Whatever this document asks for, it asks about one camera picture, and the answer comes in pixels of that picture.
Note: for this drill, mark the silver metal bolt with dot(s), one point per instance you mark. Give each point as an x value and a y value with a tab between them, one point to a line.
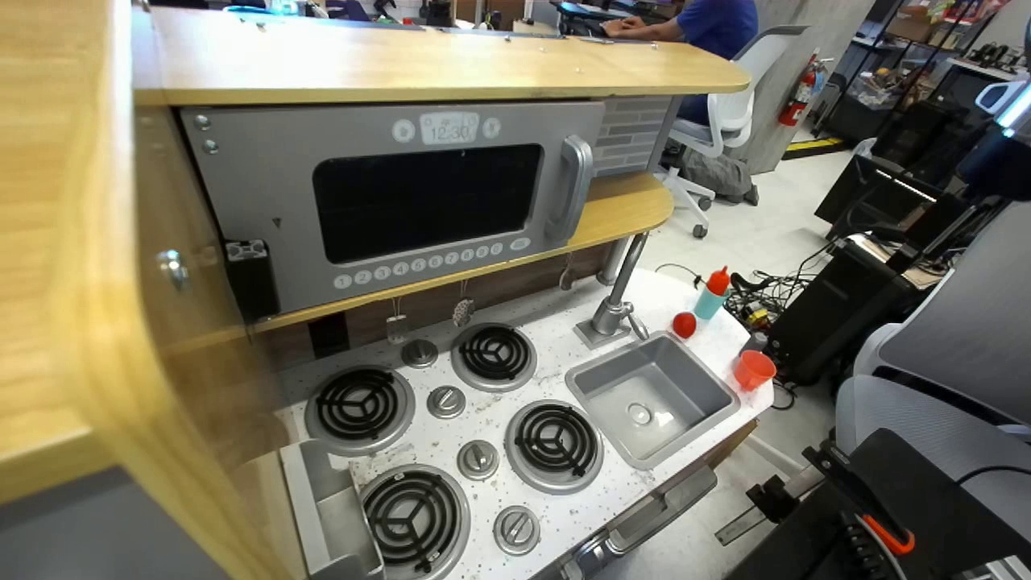
172	264

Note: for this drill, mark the grey toy faucet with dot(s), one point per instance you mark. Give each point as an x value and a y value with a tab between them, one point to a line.
614	313

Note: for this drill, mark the black computer case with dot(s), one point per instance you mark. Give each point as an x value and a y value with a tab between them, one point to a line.
831	318

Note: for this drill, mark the red translucent plastic cup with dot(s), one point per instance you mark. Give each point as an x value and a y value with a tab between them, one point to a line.
750	367

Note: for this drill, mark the red fire extinguisher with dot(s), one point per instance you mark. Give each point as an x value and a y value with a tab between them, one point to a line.
799	93

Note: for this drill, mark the black coil stove burner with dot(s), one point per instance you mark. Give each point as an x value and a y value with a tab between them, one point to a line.
414	520
556	443
493	354
357	404

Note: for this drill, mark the silver metal bracket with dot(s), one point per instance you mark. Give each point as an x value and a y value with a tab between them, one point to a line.
1009	568

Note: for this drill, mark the small red ball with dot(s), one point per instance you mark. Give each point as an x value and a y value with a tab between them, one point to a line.
683	323

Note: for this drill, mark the grey toy sink basin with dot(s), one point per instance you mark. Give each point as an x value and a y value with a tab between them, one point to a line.
688	396

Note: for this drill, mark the black clamp mount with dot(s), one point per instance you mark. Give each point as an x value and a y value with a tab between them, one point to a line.
250	277

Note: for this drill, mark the black flat monitor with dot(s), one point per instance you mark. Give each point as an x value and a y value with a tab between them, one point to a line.
873	194

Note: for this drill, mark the wooden toy kitchen unit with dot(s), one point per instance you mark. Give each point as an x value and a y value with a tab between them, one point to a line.
65	215

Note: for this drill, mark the cluttered black storage shelf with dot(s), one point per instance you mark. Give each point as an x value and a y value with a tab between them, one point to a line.
890	84

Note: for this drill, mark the round grey stove knob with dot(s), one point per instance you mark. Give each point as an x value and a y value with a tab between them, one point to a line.
516	528
477	457
420	351
446	401

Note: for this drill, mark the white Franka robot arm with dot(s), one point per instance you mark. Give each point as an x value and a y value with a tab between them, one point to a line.
945	323

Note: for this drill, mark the grey toy microwave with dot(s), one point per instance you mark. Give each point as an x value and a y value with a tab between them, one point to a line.
267	180

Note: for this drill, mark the person in blue shirt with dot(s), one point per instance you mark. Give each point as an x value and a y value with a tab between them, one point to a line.
713	20

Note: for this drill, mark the white office chair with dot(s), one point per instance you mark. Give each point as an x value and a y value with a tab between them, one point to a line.
730	114

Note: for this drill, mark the orange black bar clamp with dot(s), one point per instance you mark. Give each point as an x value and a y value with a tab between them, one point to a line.
890	534

